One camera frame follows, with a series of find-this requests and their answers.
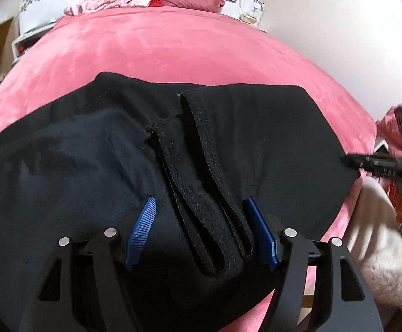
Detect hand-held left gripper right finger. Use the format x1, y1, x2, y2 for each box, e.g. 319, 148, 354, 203
243, 196, 385, 332

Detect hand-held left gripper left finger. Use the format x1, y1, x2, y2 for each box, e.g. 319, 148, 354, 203
17, 196, 157, 332

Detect pink floral garment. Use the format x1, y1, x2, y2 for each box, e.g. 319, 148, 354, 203
64, 0, 150, 16

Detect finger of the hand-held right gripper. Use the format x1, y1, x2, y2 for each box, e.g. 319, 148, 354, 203
340, 151, 401, 182

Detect pink bed blanket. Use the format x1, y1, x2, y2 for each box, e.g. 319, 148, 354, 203
0, 5, 378, 332

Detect white nightstand with lamp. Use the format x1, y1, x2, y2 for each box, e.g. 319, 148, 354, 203
239, 0, 268, 34

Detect black pants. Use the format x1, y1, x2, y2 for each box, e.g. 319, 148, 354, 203
0, 72, 359, 332

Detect person's right forearm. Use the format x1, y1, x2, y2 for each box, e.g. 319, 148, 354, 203
344, 176, 402, 332

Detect white open nightstand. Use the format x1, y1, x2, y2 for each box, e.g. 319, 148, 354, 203
11, 29, 54, 59

